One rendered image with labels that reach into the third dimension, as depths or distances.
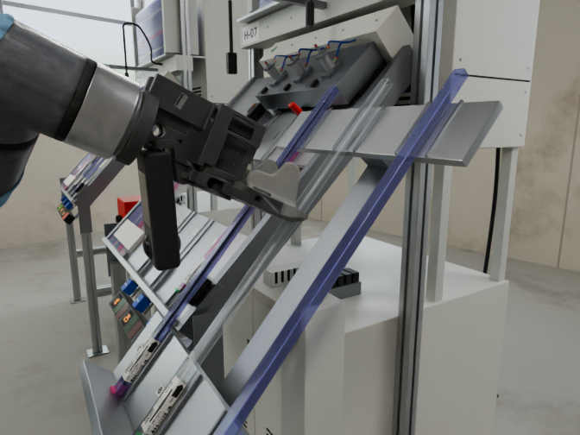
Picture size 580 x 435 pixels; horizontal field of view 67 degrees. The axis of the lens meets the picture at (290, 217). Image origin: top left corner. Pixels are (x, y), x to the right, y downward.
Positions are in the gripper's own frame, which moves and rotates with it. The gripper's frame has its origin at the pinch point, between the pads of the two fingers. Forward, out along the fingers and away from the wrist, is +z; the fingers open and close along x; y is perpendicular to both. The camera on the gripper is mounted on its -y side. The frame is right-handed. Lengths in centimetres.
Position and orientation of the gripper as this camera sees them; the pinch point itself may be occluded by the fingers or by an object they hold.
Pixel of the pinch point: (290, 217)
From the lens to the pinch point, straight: 50.4
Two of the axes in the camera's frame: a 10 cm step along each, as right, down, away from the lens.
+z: 7.8, 3.3, 5.4
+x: -5.1, -1.7, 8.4
